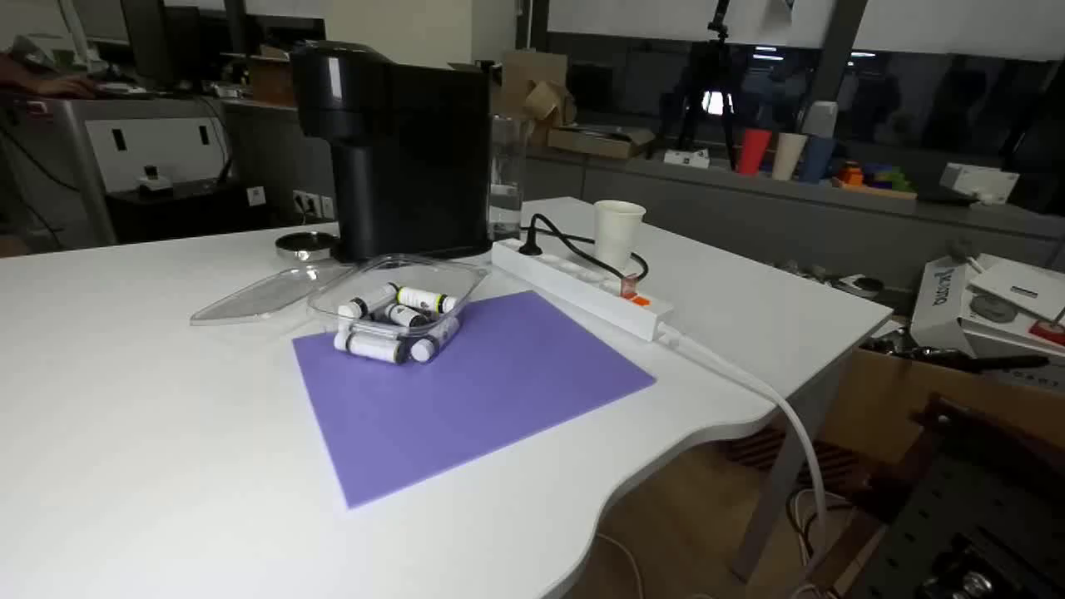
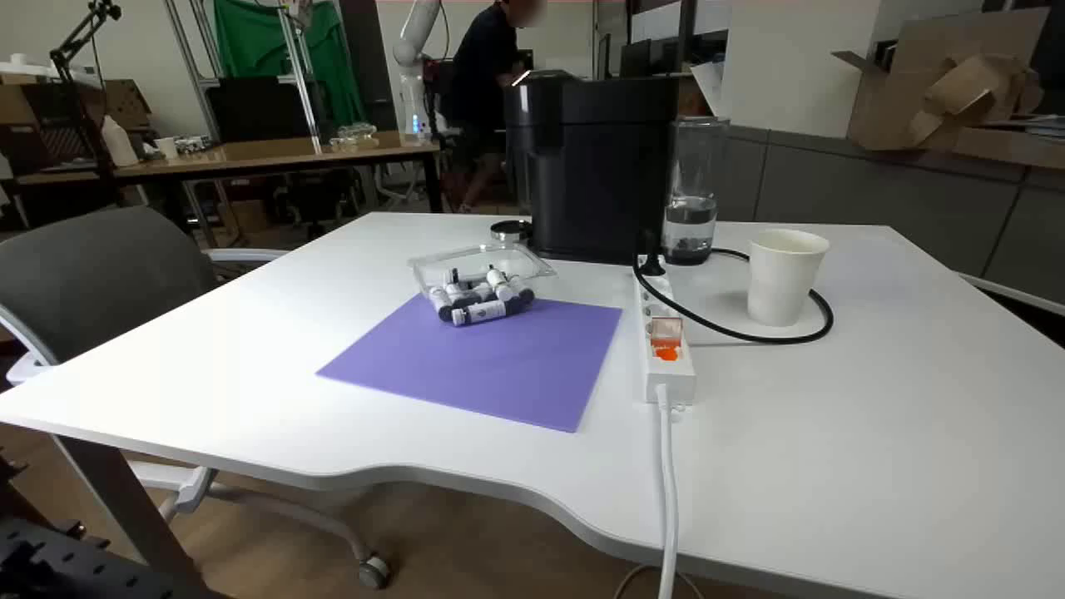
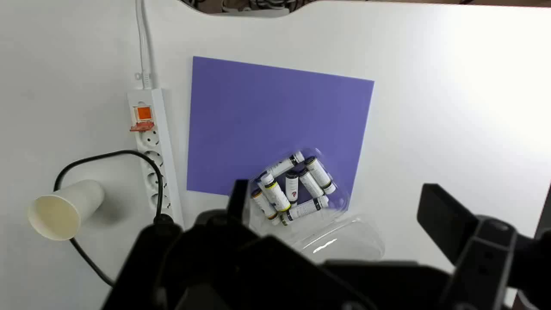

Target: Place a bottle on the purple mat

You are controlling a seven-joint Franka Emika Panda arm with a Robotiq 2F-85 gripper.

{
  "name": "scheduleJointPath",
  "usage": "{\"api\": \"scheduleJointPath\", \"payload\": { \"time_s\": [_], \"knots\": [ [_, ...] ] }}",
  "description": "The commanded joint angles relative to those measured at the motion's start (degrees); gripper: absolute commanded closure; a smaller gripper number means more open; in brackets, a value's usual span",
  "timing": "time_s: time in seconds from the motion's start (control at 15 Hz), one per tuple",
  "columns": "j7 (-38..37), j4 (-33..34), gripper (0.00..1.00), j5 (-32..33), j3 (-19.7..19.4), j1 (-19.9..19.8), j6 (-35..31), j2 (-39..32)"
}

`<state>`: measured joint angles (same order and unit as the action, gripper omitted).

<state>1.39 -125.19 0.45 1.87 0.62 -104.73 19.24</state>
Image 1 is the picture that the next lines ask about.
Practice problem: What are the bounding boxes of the small white bottle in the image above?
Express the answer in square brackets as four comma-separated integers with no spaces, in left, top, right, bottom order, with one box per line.
[334,331,407,362]
[390,281,460,313]
[337,295,369,319]
[409,317,460,362]

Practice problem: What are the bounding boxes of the small white bottle front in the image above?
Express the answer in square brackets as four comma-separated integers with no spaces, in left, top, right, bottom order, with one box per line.
[334,331,407,362]

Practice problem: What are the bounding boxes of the clear plastic tray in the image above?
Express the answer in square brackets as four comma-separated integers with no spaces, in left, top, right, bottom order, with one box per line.
[309,254,486,364]

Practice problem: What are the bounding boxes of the red cup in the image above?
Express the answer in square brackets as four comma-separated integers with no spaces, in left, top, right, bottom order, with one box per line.
[735,130,771,177]

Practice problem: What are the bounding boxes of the black tripod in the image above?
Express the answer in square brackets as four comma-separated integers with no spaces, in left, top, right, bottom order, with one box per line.
[674,0,735,156]

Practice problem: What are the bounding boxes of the white cabinet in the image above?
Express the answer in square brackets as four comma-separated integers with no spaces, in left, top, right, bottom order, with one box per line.
[0,100,228,245]

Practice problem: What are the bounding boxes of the black power cable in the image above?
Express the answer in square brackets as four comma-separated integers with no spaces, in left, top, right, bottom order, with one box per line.
[517,210,651,287]

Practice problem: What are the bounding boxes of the black coffee machine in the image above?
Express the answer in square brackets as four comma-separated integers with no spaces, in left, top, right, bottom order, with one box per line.
[288,38,491,264]

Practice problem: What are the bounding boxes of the blue cup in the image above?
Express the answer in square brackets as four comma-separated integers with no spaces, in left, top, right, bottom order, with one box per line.
[800,136,834,183]

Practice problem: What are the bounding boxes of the white paper cup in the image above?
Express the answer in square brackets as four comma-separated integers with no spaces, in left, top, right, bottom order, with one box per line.
[597,198,646,269]

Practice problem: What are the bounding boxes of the white cardboard box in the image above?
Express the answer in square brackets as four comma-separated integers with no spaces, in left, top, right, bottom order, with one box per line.
[907,254,1065,358]

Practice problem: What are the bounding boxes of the purple mat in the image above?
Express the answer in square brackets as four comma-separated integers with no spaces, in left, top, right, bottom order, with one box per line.
[292,293,656,508]

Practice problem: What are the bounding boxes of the white power strip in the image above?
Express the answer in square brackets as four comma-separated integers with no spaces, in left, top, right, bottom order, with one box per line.
[491,239,672,338]

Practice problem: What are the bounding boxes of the white power cable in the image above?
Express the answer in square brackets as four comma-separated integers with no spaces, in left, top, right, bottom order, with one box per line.
[656,321,831,524]

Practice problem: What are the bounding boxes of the beige cup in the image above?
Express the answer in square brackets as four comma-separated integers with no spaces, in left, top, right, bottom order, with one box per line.
[771,133,804,179]

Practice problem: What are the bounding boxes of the clear water tank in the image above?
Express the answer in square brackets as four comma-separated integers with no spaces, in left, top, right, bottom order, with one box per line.
[490,112,530,239]

